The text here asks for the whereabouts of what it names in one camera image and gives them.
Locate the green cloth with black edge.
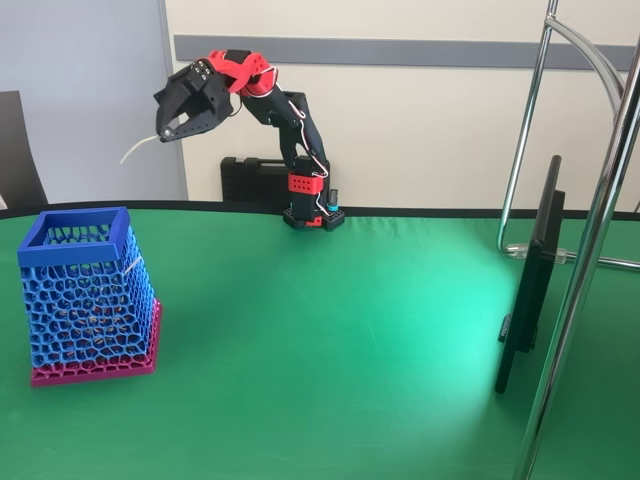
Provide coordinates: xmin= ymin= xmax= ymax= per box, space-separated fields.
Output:
xmin=0 ymin=199 xmax=640 ymax=480

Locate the grey wall rail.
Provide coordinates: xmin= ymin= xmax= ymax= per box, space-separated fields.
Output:
xmin=173 ymin=34 xmax=640 ymax=71

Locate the black chair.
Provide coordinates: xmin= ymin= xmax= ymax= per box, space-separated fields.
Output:
xmin=0 ymin=90 xmax=50 ymax=209

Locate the black LED light panel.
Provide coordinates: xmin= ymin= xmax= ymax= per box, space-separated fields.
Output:
xmin=493 ymin=154 xmax=567 ymax=396

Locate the blue and pink honeycomb bin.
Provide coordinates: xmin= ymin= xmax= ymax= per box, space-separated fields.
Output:
xmin=17 ymin=207 xmax=164 ymax=389

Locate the black plastic tool case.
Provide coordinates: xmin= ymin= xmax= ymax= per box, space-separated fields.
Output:
xmin=220 ymin=156 xmax=291 ymax=204

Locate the chrome tube stand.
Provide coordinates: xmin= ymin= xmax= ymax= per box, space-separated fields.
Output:
xmin=497 ymin=0 xmax=640 ymax=480

